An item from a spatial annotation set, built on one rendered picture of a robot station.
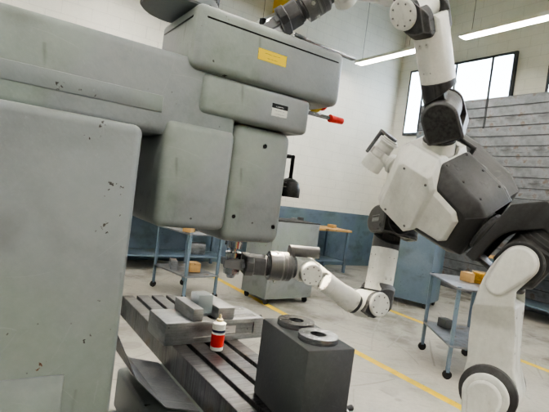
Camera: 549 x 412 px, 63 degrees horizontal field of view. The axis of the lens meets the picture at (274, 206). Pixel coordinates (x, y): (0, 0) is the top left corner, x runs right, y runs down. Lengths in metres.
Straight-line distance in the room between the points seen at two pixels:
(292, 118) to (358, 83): 9.35
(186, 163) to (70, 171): 0.30
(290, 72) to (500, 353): 0.92
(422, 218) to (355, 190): 9.20
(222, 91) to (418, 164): 0.56
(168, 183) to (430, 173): 0.68
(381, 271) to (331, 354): 0.57
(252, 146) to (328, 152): 8.74
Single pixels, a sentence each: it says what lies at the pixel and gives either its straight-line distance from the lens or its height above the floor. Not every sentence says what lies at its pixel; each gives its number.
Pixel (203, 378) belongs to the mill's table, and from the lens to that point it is 1.26.
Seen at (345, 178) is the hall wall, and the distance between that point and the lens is 10.29.
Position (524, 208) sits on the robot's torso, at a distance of 1.30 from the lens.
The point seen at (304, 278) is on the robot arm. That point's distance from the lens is 1.35.
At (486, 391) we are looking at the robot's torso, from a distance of 1.33.
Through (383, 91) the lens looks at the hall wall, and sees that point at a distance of 11.16.
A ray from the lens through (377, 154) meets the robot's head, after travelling 1.45.
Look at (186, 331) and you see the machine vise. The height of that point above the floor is 1.00.
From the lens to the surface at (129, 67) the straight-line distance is 1.11.
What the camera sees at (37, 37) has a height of 1.71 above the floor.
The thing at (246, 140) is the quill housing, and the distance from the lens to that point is 1.22.
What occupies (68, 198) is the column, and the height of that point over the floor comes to 1.40.
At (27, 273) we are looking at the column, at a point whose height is 1.25.
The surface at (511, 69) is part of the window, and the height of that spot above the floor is 4.31.
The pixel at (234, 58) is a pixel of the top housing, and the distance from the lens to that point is 1.19.
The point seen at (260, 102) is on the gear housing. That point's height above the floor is 1.69.
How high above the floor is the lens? 1.46
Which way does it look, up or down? 2 degrees down
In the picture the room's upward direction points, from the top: 7 degrees clockwise
